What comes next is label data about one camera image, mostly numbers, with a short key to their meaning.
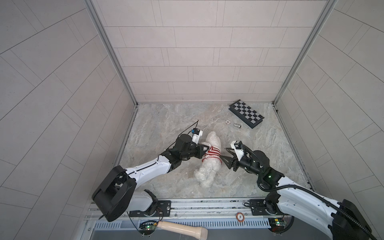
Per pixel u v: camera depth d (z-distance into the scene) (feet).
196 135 2.37
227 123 3.44
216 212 2.32
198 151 2.28
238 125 3.33
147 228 2.14
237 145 2.10
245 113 3.47
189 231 2.09
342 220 1.31
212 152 2.52
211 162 2.41
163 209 2.32
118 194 1.32
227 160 2.28
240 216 2.27
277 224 2.23
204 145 2.48
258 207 2.33
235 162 2.15
